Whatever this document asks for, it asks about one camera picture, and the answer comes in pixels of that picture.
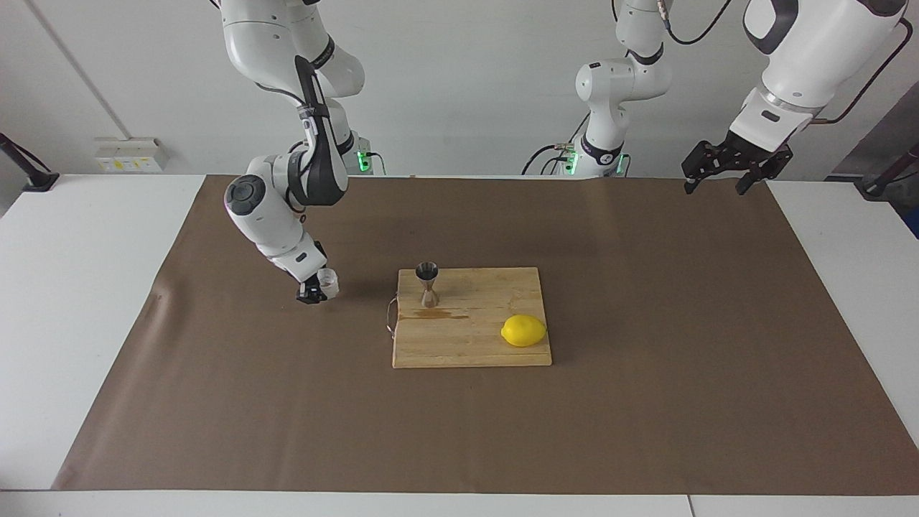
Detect grey slanted panel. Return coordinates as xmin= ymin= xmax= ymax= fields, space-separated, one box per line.
xmin=826 ymin=83 xmax=919 ymax=180

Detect brown paper table mat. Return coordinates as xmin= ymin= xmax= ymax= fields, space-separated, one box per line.
xmin=52 ymin=174 xmax=919 ymax=496

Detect white wall socket box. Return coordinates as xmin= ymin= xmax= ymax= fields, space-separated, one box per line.
xmin=95 ymin=138 xmax=169 ymax=173

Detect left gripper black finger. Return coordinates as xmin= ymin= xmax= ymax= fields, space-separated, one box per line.
xmin=682 ymin=140 xmax=724 ymax=195
xmin=735 ymin=147 xmax=794 ymax=196

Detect yellow lemon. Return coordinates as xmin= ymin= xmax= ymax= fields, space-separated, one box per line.
xmin=500 ymin=314 xmax=548 ymax=348

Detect wooden cutting board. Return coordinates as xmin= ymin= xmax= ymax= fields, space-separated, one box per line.
xmin=386 ymin=267 xmax=553 ymax=369

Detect black clamp stand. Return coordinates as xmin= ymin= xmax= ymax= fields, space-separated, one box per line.
xmin=854 ymin=144 xmax=919 ymax=202
xmin=0 ymin=133 xmax=60 ymax=192

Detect black left base cables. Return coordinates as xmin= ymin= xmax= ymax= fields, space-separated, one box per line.
xmin=522 ymin=133 xmax=591 ymax=175

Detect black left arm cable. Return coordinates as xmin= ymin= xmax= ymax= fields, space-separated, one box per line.
xmin=810 ymin=11 xmax=919 ymax=126

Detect steel double jigger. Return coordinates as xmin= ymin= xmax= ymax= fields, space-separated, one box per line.
xmin=416 ymin=261 xmax=441 ymax=309

